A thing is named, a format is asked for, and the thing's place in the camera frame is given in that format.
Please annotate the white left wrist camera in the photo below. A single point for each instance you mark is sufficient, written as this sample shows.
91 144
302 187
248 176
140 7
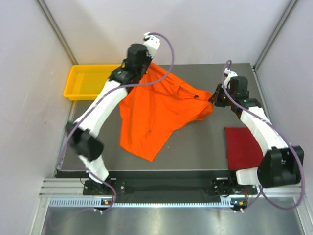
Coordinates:
152 44

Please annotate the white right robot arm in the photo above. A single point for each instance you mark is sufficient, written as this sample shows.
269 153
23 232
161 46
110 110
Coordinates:
280 164

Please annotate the yellow plastic bin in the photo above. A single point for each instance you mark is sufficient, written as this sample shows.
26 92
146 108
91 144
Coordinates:
85 82

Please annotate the left aluminium corner post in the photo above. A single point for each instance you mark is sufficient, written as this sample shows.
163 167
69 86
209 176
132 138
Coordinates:
56 30

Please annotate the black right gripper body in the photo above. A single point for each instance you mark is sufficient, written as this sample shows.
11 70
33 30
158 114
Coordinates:
223 99

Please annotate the aluminium frame rail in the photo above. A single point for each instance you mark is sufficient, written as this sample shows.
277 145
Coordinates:
69 193

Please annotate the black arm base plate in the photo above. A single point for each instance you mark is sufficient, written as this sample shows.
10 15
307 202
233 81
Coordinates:
210 182

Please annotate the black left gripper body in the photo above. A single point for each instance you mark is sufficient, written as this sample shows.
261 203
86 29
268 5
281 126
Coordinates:
144 66

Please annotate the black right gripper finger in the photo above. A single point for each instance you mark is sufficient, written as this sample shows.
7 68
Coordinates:
214 97
212 101

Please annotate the aluminium corner post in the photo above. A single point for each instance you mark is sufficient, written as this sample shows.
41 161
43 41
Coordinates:
56 30
275 33

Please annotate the folded red t-shirt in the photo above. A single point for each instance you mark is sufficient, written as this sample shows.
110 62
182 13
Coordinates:
242 149

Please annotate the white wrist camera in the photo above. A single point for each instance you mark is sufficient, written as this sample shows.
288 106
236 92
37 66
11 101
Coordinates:
152 44
228 74

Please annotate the orange t-shirt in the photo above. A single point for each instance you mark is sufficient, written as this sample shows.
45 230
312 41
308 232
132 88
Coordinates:
151 113

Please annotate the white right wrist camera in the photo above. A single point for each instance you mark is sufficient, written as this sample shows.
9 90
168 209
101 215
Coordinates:
228 74

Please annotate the right aluminium corner post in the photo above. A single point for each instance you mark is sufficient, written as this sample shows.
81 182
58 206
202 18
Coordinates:
275 33

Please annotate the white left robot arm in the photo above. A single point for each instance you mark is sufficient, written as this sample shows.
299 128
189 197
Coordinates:
84 131

